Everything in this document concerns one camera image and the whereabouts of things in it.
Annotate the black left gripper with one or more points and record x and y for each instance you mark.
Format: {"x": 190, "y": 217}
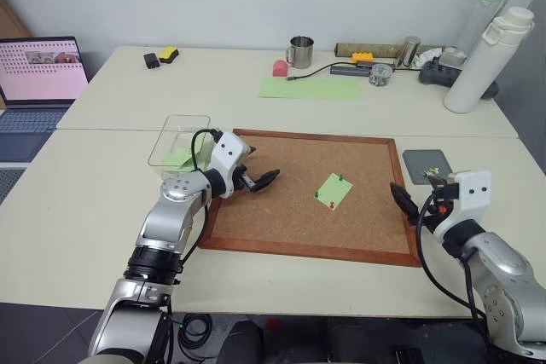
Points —
{"x": 245, "y": 182}

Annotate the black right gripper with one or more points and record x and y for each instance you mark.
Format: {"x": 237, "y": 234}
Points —
{"x": 445, "y": 195}

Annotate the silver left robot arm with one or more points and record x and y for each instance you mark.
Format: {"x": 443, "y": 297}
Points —
{"x": 168, "y": 227}

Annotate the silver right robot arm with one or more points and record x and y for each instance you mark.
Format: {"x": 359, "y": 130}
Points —
{"x": 499, "y": 270}

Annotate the wood-framed cork board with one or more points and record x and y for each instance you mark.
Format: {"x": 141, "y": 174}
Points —
{"x": 298, "y": 219}

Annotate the green paper note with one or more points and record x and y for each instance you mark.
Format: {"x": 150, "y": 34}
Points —
{"x": 333, "y": 189}

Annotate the clear glass jar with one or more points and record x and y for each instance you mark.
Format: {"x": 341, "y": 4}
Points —
{"x": 381, "y": 75}

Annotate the yellow black sponge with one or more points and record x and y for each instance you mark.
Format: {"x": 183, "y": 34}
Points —
{"x": 168, "y": 54}

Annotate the grey flat tray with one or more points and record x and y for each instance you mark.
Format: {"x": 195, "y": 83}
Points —
{"x": 420, "y": 159}

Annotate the clear plastic tray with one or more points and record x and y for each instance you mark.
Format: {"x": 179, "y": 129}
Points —
{"x": 179, "y": 134}

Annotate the large green paper sheet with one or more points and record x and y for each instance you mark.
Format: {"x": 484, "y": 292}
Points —
{"x": 309, "y": 88}

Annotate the pink rounded block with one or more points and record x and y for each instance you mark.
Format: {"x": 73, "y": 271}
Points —
{"x": 280, "y": 70}

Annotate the black game controller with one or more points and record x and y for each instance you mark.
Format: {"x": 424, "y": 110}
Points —
{"x": 437, "y": 75}

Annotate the steel mug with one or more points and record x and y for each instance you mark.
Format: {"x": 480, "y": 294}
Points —
{"x": 302, "y": 53}

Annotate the black flat hub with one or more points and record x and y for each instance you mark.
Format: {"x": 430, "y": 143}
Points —
{"x": 347, "y": 71}

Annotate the crumpled white cloth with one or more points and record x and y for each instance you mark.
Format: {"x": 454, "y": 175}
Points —
{"x": 427, "y": 58}

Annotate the tall white bottle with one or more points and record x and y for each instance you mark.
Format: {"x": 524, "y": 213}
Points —
{"x": 482, "y": 70}

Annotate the small grey lidded jar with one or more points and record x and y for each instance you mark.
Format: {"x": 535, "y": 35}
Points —
{"x": 452, "y": 57}

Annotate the steel tumbler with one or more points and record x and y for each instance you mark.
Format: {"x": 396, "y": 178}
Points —
{"x": 408, "y": 52}

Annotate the yellow toy brick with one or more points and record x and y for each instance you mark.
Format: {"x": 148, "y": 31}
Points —
{"x": 362, "y": 57}

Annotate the long brown bar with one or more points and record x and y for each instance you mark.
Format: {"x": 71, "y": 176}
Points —
{"x": 375, "y": 49}

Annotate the small black box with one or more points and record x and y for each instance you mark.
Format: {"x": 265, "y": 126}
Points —
{"x": 151, "y": 60}

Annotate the clear bottle green lid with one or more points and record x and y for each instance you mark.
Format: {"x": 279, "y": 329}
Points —
{"x": 488, "y": 10}

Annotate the open laptop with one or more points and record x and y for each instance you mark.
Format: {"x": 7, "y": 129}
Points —
{"x": 34, "y": 82}

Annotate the brown cardboard sheet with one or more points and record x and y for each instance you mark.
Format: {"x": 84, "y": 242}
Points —
{"x": 10, "y": 19}

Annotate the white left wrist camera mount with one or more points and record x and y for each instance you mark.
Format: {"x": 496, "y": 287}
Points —
{"x": 226, "y": 148}

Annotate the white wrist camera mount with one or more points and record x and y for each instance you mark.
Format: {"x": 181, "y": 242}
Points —
{"x": 226, "y": 148}
{"x": 471, "y": 193}

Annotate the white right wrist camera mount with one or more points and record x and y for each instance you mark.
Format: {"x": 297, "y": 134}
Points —
{"x": 471, "y": 193}

